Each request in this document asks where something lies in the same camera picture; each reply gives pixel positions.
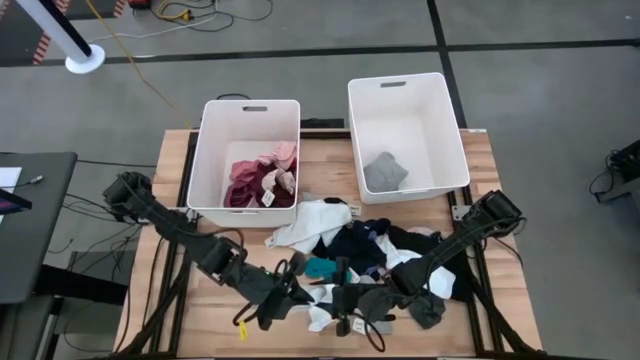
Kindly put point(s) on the dark tablet screen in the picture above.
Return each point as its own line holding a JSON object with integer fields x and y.
{"x": 12, "y": 202}

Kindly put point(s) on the light pink garment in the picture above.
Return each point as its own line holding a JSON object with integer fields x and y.
{"x": 285, "y": 152}

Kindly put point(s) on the grey sock pair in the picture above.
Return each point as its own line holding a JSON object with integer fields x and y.
{"x": 385, "y": 327}

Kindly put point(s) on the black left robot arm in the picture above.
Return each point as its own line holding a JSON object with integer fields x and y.
{"x": 170, "y": 225}

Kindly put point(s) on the small metal bracket plate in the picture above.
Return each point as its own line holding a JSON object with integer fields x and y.
{"x": 461, "y": 212}

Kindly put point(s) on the magenta garment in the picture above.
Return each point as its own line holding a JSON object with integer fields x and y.
{"x": 235, "y": 195}

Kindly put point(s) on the red object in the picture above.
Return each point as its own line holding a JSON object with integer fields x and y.
{"x": 140, "y": 4}

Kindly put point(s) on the rose pink garment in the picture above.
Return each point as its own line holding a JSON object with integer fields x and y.
{"x": 245, "y": 170}

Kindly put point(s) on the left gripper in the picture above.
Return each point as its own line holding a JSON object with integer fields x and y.
{"x": 270, "y": 290}

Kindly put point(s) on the navy blue garment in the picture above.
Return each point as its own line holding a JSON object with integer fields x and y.
{"x": 355, "y": 245}

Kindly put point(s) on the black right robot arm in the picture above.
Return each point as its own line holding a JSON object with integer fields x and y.
{"x": 465, "y": 235}

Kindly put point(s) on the dark mat red-white stripes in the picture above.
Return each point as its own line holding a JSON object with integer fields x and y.
{"x": 15, "y": 35}

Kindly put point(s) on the white plastic storage bin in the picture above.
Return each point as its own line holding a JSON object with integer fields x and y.
{"x": 425, "y": 130}
{"x": 215, "y": 150}

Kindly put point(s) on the pale dusty pink garment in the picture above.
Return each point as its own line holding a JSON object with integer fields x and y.
{"x": 282, "y": 180}

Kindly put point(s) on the dark grey sock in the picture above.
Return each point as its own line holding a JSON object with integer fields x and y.
{"x": 427, "y": 310}

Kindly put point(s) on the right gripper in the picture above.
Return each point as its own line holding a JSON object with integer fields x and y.
{"x": 375, "y": 302}

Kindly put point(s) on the long white cloth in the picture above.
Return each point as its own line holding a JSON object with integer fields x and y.
{"x": 442, "y": 282}

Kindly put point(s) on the white paper sheet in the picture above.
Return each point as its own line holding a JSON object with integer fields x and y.
{"x": 9, "y": 177}

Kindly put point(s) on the black desk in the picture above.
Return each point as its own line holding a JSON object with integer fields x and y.
{"x": 40, "y": 225}

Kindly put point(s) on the white paper label tag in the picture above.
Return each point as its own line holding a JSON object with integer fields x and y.
{"x": 353, "y": 276}
{"x": 268, "y": 198}
{"x": 355, "y": 209}
{"x": 359, "y": 326}
{"x": 270, "y": 242}

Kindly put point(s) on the dark maroon garment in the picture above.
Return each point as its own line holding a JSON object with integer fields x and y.
{"x": 254, "y": 189}

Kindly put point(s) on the white black pole with base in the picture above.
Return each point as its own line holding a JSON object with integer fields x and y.
{"x": 85, "y": 60}

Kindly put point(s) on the teal garment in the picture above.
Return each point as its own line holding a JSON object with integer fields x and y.
{"x": 320, "y": 267}

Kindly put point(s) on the pale cream garment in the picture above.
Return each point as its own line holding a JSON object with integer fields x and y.
{"x": 421, "y": 230}

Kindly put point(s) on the small white cloth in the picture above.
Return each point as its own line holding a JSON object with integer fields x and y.
{"x": 320, "y": 315}

